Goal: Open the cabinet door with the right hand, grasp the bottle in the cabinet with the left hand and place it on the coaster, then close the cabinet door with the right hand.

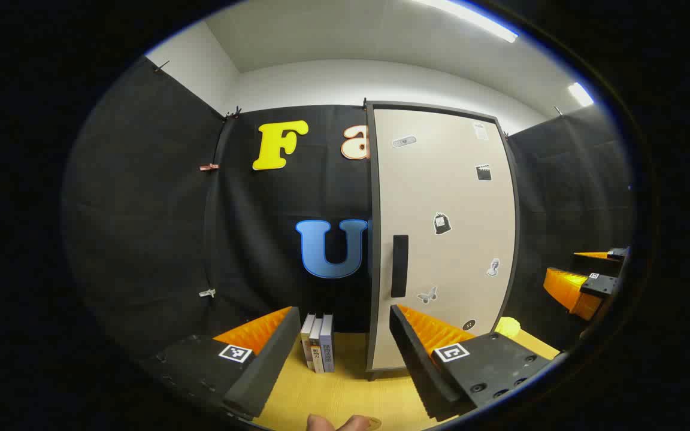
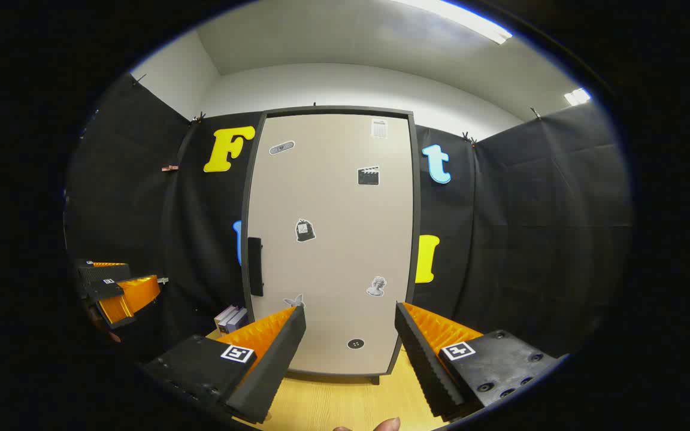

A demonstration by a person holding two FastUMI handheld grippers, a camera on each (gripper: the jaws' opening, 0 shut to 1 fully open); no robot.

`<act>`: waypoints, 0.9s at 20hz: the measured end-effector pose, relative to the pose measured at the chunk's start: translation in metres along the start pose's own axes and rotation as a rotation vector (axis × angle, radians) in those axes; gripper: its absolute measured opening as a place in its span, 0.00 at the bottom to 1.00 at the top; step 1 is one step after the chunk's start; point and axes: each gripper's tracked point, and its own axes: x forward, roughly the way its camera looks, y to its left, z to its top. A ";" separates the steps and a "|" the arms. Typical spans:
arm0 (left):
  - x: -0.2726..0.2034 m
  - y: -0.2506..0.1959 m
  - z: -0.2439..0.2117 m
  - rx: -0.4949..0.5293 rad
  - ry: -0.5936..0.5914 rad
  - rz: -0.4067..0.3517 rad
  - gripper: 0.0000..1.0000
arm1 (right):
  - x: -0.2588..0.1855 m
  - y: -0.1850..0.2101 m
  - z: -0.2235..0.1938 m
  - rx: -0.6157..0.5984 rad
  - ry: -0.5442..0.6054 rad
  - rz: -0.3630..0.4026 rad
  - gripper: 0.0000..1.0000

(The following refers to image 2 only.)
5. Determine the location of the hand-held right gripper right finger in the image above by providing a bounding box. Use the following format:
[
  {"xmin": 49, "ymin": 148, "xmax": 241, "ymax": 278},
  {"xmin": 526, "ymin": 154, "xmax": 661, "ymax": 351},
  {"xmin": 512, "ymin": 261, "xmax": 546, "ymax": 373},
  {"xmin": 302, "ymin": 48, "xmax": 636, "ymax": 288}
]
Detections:
[{"xmin": 394, "ymin": 302, "xmax": 561, "ymax": 421}]

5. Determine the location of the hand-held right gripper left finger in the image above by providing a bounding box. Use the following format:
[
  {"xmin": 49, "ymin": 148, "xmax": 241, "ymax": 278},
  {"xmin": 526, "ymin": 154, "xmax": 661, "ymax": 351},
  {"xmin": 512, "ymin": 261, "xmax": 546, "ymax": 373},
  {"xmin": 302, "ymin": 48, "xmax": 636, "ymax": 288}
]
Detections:
[{"xmin": 141, "ymin": 305, "xmax": 308, "ymax": 426}]

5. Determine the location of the beige cabinet door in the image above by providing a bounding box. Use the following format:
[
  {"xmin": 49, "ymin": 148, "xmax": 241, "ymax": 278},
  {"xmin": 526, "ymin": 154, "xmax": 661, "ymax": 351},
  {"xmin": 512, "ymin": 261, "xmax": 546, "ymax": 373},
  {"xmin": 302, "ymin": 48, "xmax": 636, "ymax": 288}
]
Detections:
[{"xmin": 248, "ymin": 114, "xmax": 413, "ymax": 377}]

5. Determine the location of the dark grey cabinet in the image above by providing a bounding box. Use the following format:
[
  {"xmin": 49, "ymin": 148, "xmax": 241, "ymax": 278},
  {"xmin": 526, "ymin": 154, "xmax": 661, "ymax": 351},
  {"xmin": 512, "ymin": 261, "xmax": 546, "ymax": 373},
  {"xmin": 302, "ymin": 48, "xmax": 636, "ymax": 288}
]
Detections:
[{"xmin": 240, "ymin": 106, "xmax": 422, "ymax": 385}]

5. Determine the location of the black backdrop cloth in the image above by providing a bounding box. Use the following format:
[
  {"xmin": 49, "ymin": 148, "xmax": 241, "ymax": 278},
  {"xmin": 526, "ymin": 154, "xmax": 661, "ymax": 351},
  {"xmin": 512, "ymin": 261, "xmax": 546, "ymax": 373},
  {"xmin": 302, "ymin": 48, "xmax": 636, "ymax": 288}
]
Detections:
[{"xmin": 63, "ymin": 72, "xmax": 633, "ymax": 360}]

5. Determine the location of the long ceiling light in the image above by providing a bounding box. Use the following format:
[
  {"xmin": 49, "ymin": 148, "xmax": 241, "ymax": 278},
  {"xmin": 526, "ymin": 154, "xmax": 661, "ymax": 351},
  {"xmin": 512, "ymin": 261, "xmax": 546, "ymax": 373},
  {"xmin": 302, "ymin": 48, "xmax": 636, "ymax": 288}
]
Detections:
[{"xmin": 393, "ymin": 0, "xmax": 513, "ymax": 45}]

